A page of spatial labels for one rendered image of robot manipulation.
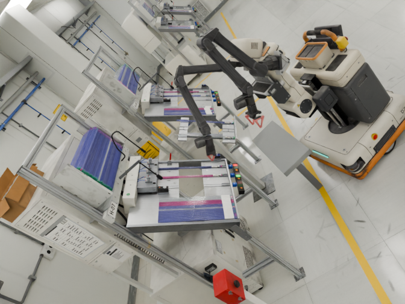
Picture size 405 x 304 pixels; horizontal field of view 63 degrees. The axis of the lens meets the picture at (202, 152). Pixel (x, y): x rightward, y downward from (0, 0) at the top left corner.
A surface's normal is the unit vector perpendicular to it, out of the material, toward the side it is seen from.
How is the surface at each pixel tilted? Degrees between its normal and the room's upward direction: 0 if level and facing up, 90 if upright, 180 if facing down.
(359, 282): 0
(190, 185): 90
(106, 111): 90
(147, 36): 90
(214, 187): 44
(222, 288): 0
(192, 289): 90
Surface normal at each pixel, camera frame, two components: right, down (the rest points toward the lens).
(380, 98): 0.35, 0.28
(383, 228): -0.69, -0.58
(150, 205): 0.00, -0.83
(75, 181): 0.07, 0.55
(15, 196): 0.60, -0.71
